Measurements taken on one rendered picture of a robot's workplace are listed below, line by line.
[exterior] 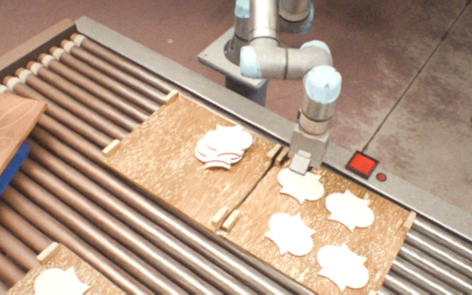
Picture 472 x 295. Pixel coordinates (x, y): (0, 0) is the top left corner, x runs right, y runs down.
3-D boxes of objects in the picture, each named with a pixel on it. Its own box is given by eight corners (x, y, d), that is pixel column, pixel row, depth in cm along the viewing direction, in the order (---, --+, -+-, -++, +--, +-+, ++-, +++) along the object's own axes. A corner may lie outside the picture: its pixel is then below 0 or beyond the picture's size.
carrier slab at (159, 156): (177, 96, 160) (177, 92, 159) (283, 152, 146) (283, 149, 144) (101, 162, 141) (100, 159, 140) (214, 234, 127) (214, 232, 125)
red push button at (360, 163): (356, 156, 147) (357, 152, 145) (374, 165, 144) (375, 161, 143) (347, 168, 143) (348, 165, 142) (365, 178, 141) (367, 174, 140)
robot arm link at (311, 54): (286, 36, 116) (289, 65, 109) (333, 38, 116) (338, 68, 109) (283, 61, 122) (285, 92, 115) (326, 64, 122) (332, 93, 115)
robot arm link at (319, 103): (340, 61, 108) (346, 88, 102) (331, 97, 116) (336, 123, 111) (305, 61, 108) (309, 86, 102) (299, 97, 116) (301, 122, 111)
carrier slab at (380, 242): (285, 152, 146) (286, 148, 145) (414, 218, 132) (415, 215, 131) (219, 236, 126) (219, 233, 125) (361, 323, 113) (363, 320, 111)
